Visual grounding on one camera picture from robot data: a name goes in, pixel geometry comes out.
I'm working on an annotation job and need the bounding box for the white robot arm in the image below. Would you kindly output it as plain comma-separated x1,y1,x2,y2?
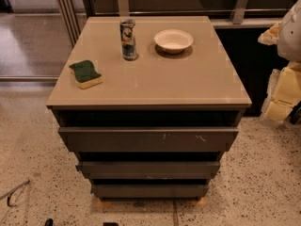
258,0,301,124

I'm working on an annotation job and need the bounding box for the grey drawer cabinet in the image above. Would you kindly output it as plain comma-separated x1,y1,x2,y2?
47,17,251,186

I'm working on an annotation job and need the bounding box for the grey middle drawer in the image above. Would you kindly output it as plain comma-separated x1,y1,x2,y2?
76,161,220,180

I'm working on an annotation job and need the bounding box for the grey drawer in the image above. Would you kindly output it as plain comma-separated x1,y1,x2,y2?
58,127,239,153
76,161,220,180
91,185,209,199

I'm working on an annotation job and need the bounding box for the grey bottom drawer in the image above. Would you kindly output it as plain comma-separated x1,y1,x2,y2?
91,185,209,199

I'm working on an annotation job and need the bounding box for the grey top drawer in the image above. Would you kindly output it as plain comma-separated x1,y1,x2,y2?
58,127,239,153

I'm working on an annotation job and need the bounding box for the white bowl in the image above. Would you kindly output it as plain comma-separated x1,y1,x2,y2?
153,29,194,54

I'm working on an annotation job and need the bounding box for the blue white drink can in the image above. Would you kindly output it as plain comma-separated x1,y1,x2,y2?
119,19,138,61

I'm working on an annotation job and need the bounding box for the green yellow sponge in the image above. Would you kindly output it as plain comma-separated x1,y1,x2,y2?
69,60,103,89

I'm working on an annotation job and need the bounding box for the metal railing frame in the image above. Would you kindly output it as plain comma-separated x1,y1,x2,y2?
57,0,297,42

